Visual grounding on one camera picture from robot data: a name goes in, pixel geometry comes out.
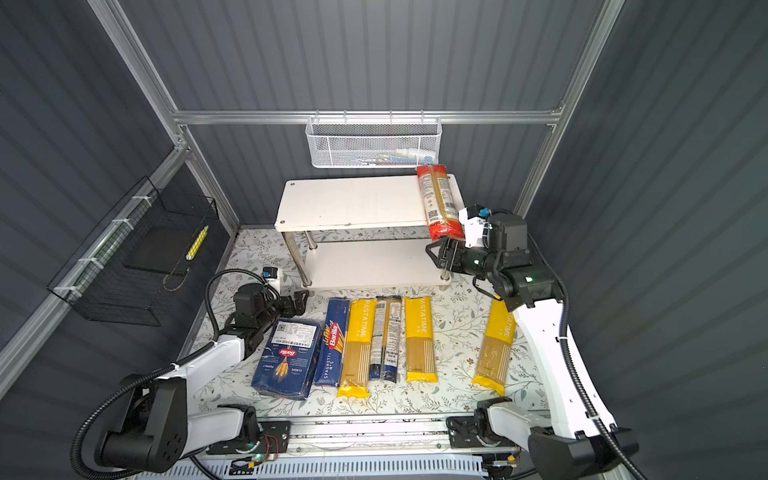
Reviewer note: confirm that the red spaghetti bag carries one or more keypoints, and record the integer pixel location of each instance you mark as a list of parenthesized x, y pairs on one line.
[(439, 204)]

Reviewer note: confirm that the narrow blue Barilla spaghetti box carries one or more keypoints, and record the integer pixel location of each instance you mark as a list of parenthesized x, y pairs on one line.
[(334, 330)]

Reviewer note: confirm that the white wire mesh basket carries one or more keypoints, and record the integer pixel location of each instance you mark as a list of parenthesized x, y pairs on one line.
[(334, 145)]

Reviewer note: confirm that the black wire basket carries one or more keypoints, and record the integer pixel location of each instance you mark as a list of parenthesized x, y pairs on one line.
[(134, 271)]

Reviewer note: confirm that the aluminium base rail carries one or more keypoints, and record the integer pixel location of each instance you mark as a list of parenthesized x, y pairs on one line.
[(358, 446)]

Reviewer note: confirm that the yellow marker pen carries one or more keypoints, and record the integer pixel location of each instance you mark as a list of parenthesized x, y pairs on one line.
[(196, 244)]

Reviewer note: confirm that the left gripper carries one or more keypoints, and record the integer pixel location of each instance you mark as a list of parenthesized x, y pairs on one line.
[(298, 302)]

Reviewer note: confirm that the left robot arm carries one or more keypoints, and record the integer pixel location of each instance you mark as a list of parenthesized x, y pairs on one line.
[(151, 426)]

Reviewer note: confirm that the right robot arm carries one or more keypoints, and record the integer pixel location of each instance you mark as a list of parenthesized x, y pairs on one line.
[(580, 437)]

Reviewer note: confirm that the white two-tier shelf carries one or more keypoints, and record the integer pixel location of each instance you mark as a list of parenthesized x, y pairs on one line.
[(381, 202)]

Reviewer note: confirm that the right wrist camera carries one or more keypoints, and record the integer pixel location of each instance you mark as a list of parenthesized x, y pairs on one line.
[(474, 221)]

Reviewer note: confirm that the dark blue clear spaghetti bag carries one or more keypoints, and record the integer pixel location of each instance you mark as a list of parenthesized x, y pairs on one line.
[(385, 348)]

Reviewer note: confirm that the wide blue Barilla pasta box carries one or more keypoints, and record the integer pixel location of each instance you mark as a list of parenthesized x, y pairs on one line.
[(288, 362)]

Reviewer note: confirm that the items in white basket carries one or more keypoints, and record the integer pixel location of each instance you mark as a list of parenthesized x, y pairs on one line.
[(400, 157)]

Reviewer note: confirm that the yellow pastatime bag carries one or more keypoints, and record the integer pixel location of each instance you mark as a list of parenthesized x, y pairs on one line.
[(420, 352), (357, 353), (495, 352)]

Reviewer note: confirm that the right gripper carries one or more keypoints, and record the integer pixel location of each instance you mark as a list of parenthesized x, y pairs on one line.
[(445, 251)]

